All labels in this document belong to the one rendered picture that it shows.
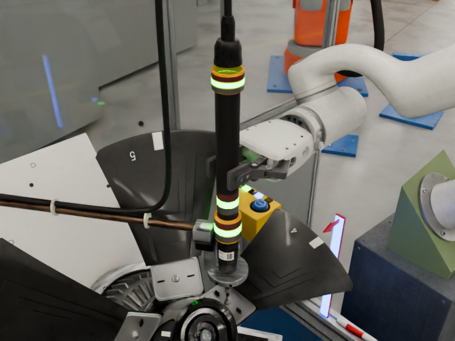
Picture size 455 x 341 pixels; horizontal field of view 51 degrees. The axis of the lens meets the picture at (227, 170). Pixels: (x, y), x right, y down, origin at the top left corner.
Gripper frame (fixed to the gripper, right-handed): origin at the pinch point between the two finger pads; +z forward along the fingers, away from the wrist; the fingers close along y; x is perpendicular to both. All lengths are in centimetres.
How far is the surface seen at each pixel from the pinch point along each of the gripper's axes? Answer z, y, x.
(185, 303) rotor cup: 9.6, -0.4, -20.8
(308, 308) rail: -34, 4, -61
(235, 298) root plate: -1.8, -0.4, -28.5
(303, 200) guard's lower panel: -122, 70, -105
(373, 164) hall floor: -238, 93, -145
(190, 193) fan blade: -1.0, 10.2, -9.9
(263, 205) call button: -36, 23, -38
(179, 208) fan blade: 1.6, 10.3, -11.9
